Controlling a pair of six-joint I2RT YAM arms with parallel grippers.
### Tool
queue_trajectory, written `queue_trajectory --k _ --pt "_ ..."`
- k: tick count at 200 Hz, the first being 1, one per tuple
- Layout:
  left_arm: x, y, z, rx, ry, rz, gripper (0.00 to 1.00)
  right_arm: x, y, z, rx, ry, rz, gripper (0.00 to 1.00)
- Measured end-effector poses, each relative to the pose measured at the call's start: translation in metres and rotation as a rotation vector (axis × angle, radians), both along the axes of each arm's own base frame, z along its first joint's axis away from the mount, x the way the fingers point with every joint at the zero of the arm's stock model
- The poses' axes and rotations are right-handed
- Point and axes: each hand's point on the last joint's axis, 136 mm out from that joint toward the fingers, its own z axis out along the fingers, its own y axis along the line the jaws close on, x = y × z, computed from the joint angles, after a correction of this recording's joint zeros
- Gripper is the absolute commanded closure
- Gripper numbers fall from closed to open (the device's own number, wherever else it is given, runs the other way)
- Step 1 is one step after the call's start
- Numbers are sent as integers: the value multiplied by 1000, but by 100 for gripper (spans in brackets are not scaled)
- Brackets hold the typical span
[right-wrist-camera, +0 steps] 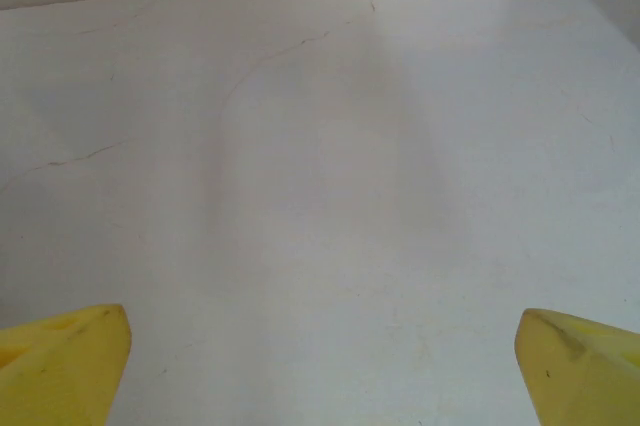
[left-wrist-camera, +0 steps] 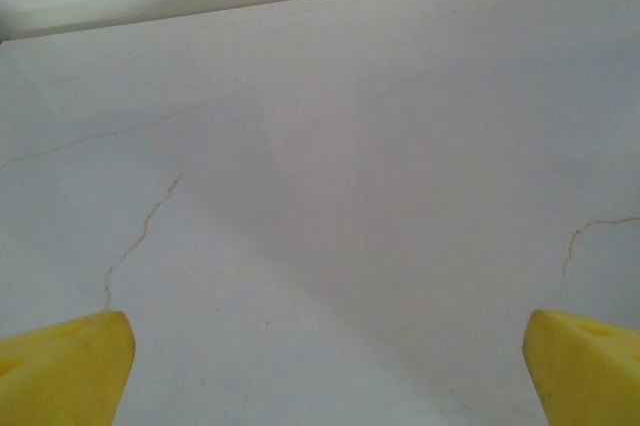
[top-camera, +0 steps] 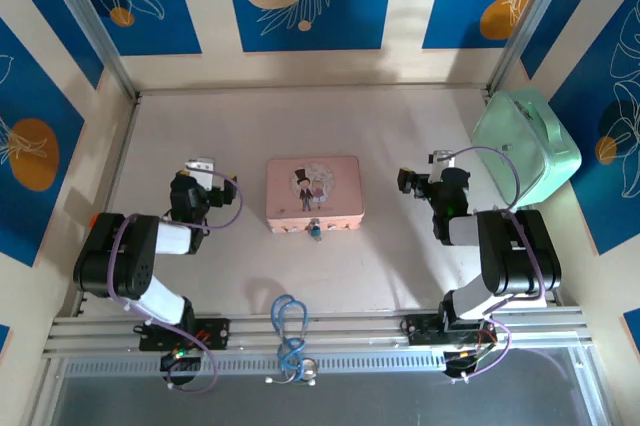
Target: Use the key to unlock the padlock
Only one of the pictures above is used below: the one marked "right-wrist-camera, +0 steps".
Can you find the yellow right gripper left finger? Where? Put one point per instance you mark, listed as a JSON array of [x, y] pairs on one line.
[[60, 371]]

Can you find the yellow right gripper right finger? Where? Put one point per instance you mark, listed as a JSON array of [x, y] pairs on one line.
[[585, 376]]

